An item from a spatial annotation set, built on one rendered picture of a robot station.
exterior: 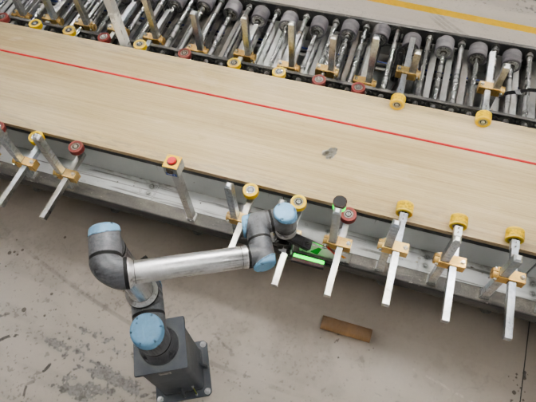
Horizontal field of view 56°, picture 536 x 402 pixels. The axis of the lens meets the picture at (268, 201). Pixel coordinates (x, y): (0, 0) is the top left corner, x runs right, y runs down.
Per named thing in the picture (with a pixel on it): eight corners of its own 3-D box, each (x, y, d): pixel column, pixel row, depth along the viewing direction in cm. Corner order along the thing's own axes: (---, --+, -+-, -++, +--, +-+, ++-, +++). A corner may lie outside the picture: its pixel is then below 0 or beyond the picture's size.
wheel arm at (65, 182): (47, 222, 259) (43, 218, 255) (41, 219, 260) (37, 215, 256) (87, 155, 280) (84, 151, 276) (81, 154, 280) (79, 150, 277)
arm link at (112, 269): (87, 286, 168) (280, 259, 183) (85, 254, 174) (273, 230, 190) (92, 300, 178) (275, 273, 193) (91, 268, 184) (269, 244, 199)
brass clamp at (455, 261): (462, 273, 221) (465, 269, 217) (431, 266, 224) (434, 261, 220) (463, 262, 224) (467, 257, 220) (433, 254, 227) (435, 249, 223)
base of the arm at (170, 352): (180, 361, 239) (175, 356, 230) (140, 368, 238) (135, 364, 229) (177, 323, 249) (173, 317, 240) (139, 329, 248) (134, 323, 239)
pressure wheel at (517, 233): (500, 238, 229) (513, 246, 231) (515, 234, 222) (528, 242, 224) (502, 227, 231) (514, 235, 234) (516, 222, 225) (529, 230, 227)
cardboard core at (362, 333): (370, 340, 291) (320, 325, 297) (368, 344, 298) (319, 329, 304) (372, 328, 295) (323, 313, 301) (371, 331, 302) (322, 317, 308)
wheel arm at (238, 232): (227, 272, 239) (226, 268, 235) (221, 269, 240) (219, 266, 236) (256, 197, 260) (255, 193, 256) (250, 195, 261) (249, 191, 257)
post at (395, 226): (382, 272, 248) (400, 226, 207) (375, 269, 249) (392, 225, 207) (384, 266, 250) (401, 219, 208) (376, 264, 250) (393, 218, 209)
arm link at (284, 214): (269, 202, 195) (293, 198, 195) (270, 218, 206) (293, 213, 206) (274, 223, 190) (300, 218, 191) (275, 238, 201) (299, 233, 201)
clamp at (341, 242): (349, 253, 240) (350, 249, 236) (321, 246, 242) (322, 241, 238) (352, 242, 243) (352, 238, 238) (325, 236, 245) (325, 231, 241)
